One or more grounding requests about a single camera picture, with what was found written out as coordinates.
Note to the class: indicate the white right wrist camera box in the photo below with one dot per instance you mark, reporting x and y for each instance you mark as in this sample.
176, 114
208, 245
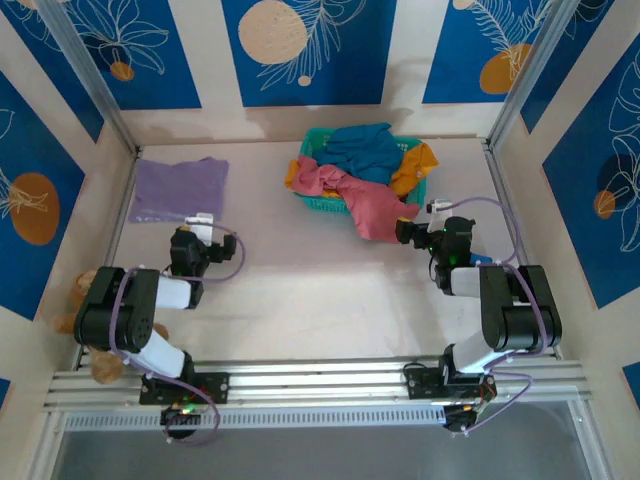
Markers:
440, 205

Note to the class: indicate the aluminium side rail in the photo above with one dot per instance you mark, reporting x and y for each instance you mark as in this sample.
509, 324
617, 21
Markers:
500, 190

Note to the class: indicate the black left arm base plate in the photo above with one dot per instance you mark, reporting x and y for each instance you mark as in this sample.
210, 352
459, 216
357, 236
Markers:
215, 387

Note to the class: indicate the yellow t-shirt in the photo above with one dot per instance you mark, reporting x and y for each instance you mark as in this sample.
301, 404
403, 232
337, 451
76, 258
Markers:
417, 165

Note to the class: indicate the teal plastic basket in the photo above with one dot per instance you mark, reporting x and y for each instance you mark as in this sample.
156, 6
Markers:
325, 206

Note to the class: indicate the aluminium mounting rails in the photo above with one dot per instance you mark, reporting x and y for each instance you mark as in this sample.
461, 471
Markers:
325, 380

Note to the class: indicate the purple folded t-shirt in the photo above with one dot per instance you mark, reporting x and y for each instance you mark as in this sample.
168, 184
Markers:
180, 187

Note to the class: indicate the aluminium frame post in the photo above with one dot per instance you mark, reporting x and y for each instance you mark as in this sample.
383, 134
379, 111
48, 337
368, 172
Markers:
95, 85
525, 80

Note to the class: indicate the black controller box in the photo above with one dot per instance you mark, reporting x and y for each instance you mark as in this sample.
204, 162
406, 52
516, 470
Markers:
180, 422
457, 420

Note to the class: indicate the blue t-shirt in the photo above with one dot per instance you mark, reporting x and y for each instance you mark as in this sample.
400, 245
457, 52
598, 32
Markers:
365, 150

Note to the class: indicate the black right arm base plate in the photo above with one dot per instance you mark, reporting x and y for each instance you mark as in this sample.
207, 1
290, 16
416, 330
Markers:
420, 382

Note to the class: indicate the brown teddy bear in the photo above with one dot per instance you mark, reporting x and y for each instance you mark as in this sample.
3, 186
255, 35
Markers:
105, 367

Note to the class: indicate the pink t-shirt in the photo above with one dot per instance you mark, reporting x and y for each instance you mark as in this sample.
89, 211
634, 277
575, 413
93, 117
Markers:
370, 205

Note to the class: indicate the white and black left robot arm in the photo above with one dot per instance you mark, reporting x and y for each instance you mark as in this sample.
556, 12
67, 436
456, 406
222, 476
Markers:
115, 310

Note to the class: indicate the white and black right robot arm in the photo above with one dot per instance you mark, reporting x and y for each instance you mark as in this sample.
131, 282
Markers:
520, 310

